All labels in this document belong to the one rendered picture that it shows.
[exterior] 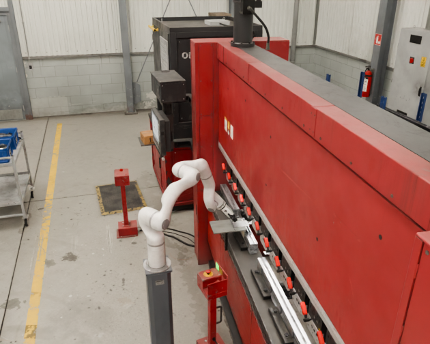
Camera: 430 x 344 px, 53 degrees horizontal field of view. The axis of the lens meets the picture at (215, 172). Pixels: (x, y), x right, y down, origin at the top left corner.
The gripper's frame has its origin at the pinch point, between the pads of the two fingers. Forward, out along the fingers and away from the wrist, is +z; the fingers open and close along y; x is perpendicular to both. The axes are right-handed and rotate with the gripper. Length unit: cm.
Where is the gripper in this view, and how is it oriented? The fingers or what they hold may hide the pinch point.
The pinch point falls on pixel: (233, 217)
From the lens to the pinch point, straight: 344.6
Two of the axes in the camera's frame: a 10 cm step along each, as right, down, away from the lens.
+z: 6.3, 6.4, 4.4
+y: -2.1, -4.1, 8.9
